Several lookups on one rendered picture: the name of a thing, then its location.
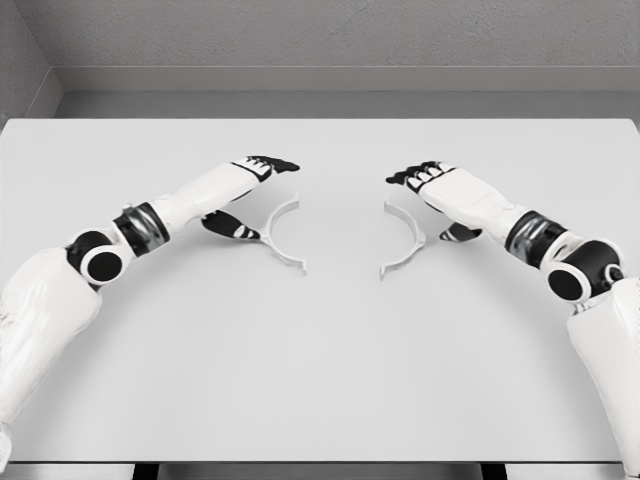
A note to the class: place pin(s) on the right robot hand striped fingers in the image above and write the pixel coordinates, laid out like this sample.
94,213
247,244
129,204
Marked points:
460,192

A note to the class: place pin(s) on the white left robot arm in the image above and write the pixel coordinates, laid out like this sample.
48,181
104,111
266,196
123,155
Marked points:
45,300

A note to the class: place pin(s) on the left robot hand striped fingers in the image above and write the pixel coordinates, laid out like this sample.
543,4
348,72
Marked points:
225,185

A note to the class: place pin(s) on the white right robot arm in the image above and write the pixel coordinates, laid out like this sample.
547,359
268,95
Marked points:
605,340

